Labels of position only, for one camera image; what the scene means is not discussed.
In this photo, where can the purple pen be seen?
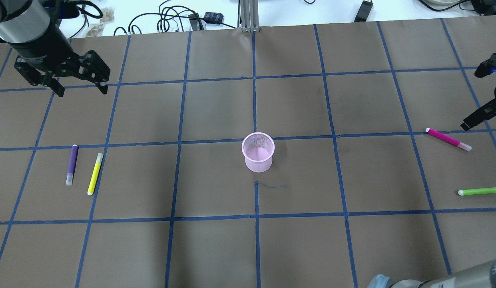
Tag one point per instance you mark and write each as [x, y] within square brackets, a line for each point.
[72, 165]

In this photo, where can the pink pen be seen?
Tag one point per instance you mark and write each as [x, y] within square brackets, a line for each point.
[448, 139]

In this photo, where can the green pen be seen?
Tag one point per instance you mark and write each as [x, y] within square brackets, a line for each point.
[477, 191]

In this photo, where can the black power brick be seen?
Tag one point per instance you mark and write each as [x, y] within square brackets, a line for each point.
[364, 11]

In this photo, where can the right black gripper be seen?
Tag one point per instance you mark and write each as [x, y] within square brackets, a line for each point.
[484, 111]

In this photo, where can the aluminium profile post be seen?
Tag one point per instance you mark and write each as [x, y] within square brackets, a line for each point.
[249, 16]

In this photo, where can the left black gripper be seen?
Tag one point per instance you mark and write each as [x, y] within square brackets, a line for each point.
[43, 48]

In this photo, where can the pink mesh cup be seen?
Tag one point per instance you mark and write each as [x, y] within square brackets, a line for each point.
[258, 149]

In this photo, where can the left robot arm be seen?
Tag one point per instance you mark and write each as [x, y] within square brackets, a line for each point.
[44, 53]

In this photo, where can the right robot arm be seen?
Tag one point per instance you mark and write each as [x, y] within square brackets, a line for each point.
[482, 275]

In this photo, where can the yellow pen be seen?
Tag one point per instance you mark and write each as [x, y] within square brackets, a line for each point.
[95, 174]

